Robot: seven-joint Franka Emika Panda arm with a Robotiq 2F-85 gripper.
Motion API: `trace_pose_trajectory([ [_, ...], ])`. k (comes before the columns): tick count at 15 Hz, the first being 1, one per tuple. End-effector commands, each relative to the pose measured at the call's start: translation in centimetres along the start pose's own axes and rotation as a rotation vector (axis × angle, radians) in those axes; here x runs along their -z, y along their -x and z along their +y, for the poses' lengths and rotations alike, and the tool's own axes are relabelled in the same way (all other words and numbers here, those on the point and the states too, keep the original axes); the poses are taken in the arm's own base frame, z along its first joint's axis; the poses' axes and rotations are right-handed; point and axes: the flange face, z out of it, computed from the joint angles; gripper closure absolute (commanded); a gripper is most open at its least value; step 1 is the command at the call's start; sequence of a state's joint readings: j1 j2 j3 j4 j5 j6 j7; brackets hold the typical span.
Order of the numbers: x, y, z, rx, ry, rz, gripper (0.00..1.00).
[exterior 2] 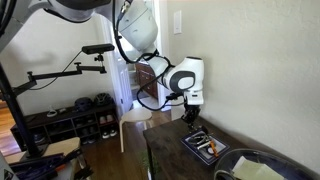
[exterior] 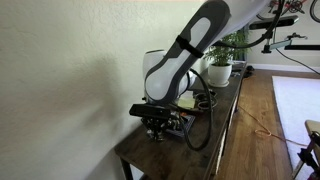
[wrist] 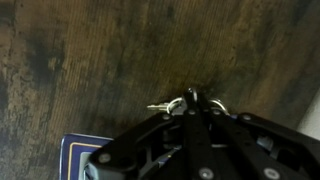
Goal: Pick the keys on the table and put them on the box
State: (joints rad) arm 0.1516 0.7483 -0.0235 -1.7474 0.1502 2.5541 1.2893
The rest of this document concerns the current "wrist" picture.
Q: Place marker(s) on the flat blue box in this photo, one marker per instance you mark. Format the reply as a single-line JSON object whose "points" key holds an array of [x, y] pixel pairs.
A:
{"points": [[75, 153]]}

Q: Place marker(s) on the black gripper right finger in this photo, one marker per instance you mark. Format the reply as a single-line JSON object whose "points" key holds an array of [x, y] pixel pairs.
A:
{"points": [[253, 146]]}

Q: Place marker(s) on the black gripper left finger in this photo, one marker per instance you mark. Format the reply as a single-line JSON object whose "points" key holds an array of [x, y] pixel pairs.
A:
{"points": [[190, 140]]}

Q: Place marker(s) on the silver key bunch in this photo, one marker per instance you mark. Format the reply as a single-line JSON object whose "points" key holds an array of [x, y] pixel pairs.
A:
{"points": [[166, 106]]}

